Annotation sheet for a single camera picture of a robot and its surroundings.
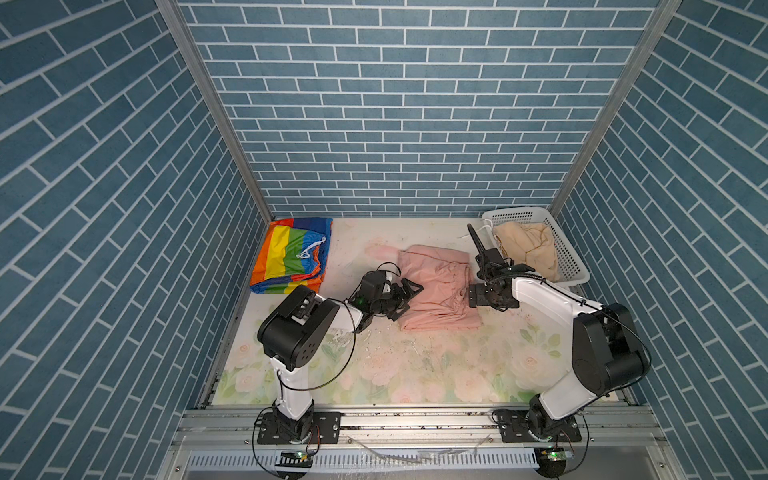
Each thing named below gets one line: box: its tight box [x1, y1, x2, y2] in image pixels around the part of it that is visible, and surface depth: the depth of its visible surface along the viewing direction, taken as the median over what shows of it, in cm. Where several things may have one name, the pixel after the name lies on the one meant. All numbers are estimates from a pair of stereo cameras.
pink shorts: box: [396, 245, 482, 330], surface depth 98 cm
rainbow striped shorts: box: [250, 218, 333, 295], surface depth 107 cm
